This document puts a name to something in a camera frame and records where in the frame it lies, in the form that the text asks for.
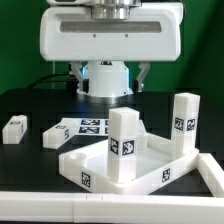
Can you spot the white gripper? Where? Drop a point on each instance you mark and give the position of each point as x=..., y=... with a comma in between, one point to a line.
x=151, y=32

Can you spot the white desk top tray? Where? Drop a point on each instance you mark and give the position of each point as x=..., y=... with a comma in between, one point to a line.
x=87, y=166

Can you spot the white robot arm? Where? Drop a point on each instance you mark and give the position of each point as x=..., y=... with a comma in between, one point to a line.
x=109, y=80

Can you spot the white marker sheet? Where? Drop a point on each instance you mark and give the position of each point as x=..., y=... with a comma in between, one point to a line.
x=87, y=126

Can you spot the white right fence bar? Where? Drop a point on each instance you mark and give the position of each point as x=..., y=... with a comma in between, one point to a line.
x=212, y=174

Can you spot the white fence bar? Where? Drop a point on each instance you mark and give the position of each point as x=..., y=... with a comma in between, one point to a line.
x=110, y=208
x=212, y=174

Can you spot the white front fence bar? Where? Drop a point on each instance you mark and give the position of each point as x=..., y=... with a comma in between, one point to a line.
x=110, y=208

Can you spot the black camera pole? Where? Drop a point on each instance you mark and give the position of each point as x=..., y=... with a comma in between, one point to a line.
x=71, y=71

